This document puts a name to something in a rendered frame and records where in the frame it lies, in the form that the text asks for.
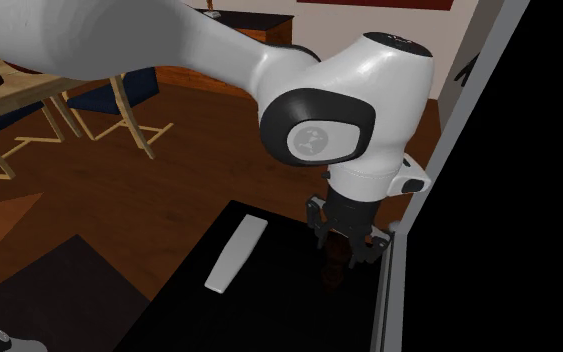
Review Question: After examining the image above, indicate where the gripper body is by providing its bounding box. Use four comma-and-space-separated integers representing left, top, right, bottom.
321, 186, 385, 242

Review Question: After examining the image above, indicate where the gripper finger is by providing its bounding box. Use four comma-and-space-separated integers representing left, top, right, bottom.
347, 227, 393, 270
304, 195, 331, 250

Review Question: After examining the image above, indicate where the dark brown turned wooden figure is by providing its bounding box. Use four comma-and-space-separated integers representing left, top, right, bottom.
321, 231, 353, 292

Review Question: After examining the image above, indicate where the white flat remote control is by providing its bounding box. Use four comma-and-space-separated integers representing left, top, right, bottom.
203, 213, 269, 295

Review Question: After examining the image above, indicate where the black table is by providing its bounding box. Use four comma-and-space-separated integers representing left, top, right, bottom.
113, 199, 395, 352

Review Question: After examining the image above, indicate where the wooden chair with navy seat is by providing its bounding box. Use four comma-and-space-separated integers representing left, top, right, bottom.
0, 97, 83, 182
61, 67, 175, 161

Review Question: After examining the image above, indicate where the light wooden table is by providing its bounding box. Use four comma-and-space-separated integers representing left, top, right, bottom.
0, 48, 93, 129

